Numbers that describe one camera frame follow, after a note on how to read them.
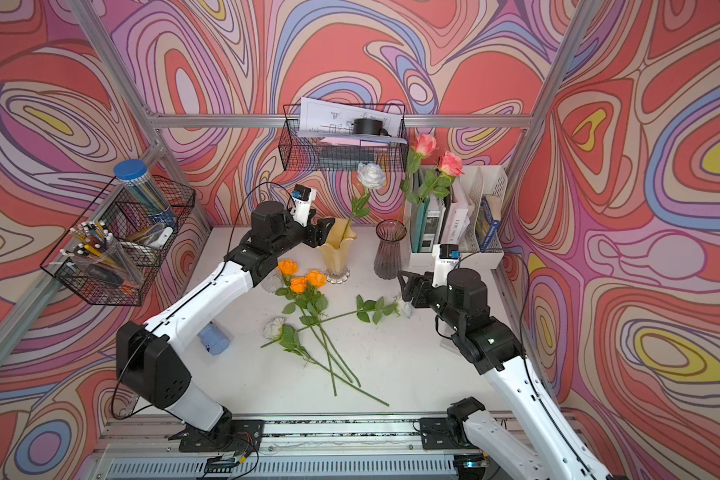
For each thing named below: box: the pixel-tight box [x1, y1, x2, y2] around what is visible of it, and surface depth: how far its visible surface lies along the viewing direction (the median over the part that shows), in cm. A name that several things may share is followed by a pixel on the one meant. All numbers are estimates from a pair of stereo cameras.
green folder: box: [412, 197, 431, 253], surface depth 92 cm
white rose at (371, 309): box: [297, 295, 413, 332], surface depth 95 cm
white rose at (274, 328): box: [263, 317, 389, 407], surface depth 88 cm
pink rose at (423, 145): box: [399, 134, 437, 223], surface depth 85 cm
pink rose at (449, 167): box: [419, 151, 465, 204], surface depth 81 cm
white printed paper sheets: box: [296, 97, 408, 144], surface depth 88 cm
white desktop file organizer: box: [407, 164, 508, 269], surface depth 95 cm
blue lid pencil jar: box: [113, 159, 177, 228], surface depth 75 cm
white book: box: [440, 202, 470, 244], surface depth 94 cm
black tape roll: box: [353, 118, 392, 137], surface depth 84 cm
